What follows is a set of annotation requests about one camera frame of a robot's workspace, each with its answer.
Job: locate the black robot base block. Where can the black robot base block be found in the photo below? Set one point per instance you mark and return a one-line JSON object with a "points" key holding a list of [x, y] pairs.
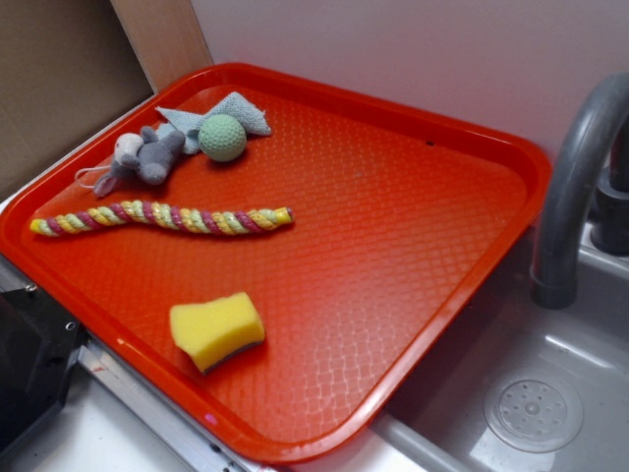
{"points": [[40, 343]]}

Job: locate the sink drain strainer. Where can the sink drain strainer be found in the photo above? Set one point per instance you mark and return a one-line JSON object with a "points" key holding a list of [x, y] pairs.
{"points": [[533, 410]]}

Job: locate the grey plush mouse toy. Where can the grey plush mouse toy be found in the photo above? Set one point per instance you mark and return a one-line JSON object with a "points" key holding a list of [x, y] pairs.
{"points": [[148, 156]]}

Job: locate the multicolored twisted rope toy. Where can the multicolored twisted rope toy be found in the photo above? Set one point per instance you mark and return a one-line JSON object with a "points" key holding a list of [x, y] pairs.
{"points": [[175, 218]]}

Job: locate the brown cardboard panel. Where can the brown cardboard panel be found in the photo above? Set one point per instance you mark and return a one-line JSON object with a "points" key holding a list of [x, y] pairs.
{"points": [[67, 71]]}

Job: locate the wooden board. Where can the wooden board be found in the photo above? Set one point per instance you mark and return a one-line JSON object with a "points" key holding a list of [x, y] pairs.
{"points": [[166, 38]]}

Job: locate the light blue cloth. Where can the light blue cloth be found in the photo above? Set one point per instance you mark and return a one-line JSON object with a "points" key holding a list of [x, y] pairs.
{"points": [[234, 104]]}

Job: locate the green dimpled ball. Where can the green dimpled ball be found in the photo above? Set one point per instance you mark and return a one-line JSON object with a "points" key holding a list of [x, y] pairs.
{"points": [[222, 138]]}

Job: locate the yellow sponge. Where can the yellow sponge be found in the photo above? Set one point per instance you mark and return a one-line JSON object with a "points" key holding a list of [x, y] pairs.
{"points": [[211, 332]]}

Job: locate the grey plastic sink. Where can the grey plastic sink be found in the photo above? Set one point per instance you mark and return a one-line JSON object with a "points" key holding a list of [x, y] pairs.
{"points": [[436, 417]]}

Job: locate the red plastic tray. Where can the red plastic tray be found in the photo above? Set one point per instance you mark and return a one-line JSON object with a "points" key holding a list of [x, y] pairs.
{"points": [[400, 216]]}

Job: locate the grey plastic faucet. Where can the grey plastic faucet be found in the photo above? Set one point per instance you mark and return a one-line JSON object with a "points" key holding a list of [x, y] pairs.
{"points": [[590, 175]]}

